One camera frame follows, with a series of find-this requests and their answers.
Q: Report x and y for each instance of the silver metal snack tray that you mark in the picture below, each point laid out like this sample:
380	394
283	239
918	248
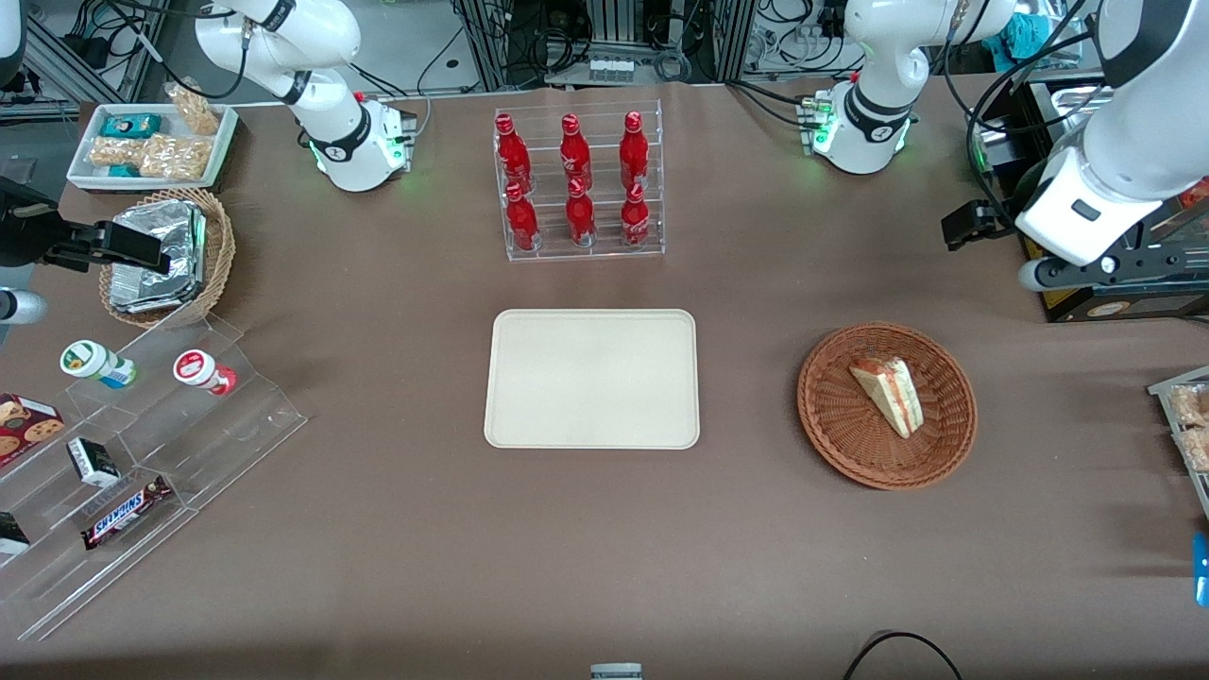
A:
1166	382

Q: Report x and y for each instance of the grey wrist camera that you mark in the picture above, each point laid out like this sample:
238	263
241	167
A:
19	307
1041	275

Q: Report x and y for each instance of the foil-wrapped food pack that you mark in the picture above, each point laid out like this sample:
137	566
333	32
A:
161	227
151	291

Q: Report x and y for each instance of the clear bag of rice snacks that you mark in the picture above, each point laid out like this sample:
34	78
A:
1190	406
1196	450

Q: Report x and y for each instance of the teal snack packet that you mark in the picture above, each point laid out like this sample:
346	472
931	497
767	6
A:
130	125

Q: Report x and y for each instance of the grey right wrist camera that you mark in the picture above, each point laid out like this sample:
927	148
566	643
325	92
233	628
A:
19	307

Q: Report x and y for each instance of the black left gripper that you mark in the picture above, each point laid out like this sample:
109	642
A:
999	218

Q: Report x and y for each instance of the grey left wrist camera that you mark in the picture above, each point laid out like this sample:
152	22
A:
1041	275

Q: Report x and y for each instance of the triangle sandwich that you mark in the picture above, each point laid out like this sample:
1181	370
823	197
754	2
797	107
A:
888	392

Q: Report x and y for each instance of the small grey device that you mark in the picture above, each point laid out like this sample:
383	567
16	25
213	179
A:
616	671

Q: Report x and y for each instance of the deep tan wicker basket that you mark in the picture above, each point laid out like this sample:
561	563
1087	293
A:
219	255

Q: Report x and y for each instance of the teal cloth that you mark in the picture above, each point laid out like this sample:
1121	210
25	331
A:
1015	38

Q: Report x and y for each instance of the clear bag of puffed snacks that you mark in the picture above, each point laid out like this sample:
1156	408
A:
115	151
175	157
194	109

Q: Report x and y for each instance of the round brown wicker basket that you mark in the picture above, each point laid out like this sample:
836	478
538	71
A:
831	425

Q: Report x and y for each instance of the red cola bottle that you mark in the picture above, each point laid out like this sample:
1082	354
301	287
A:
580	217
634	151
512	156
521	222
575	156
636	219

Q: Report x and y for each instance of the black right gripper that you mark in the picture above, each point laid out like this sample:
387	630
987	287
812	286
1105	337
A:
24	231

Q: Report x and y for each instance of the white rectangular snack tray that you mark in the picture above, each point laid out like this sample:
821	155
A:
85	170

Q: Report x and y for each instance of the small black white box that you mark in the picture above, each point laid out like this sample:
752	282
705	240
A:
93	463

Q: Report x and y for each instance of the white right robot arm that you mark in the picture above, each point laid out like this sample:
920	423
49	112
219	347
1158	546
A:
342	132

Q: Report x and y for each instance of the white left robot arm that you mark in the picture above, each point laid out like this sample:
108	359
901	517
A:
869	104

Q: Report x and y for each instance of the clear acrylic bottle rack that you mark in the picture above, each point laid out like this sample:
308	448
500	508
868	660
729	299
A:
604	247

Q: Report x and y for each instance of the blue plastic object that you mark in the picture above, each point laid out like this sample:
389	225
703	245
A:
1201	571

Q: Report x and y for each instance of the clear acrylic stepped shelf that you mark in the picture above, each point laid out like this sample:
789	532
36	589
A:
217	434

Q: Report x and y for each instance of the green-lid yogurt cup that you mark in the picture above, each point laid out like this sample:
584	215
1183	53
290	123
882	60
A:
94	363

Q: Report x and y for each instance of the white power strip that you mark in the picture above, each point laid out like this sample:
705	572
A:
610	70

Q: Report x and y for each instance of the beige plastic tray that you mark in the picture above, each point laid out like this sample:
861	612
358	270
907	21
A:
591	378

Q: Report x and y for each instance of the brown Snickers bar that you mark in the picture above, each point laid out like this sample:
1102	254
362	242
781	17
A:
125	514

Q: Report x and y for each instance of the red-lid yogurt cup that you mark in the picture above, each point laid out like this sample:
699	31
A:
200	370

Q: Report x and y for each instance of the red cookie box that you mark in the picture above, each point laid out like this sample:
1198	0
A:
24	427

